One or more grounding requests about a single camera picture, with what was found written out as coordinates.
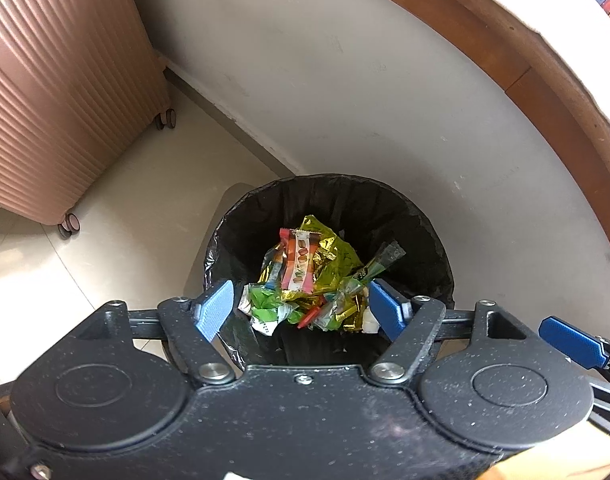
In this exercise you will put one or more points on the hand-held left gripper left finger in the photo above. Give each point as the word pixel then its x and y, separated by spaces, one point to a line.
pixel 214 310

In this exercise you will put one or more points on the colourful snack packet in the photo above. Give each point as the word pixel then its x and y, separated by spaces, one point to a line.
pixel 297 260

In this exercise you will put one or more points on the pile of wrappers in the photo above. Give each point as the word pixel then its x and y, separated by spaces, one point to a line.
pixel 335 255

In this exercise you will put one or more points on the black trash bin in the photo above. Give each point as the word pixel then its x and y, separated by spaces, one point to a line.
pixel 245 220

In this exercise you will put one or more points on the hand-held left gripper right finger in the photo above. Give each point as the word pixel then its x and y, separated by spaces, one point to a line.
pixel 387 310

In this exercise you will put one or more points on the pink tablecloth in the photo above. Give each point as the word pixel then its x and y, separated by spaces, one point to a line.
pixel 570 40

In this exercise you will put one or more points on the green and white wrapper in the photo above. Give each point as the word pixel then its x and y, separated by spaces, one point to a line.
pixel 267 305

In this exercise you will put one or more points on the pink ribbed suitcase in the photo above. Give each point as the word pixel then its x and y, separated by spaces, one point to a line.
pixel 60 85

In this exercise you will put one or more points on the clear green wrapper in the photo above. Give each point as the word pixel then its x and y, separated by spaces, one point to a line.
pixel 380 260

